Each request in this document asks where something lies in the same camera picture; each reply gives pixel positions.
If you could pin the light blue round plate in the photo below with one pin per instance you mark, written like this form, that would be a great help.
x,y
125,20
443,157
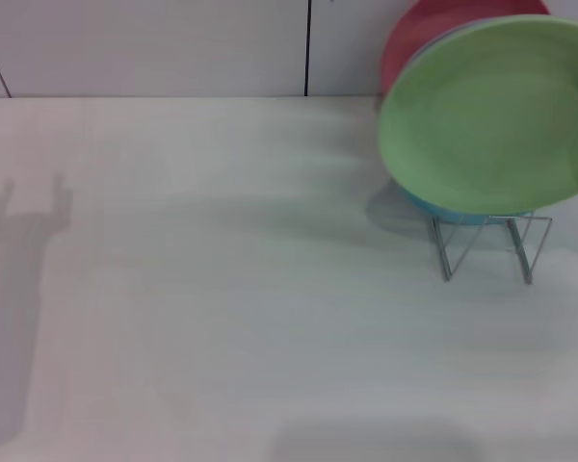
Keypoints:
x,y
443,214

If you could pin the red round plate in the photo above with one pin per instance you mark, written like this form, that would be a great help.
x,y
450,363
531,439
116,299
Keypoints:
x,y
414,38

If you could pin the green round plate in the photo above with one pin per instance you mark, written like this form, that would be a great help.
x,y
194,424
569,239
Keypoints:
x,y
486,115

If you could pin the purple round plate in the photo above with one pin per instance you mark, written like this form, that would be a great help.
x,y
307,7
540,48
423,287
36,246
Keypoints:
x,y
443,37

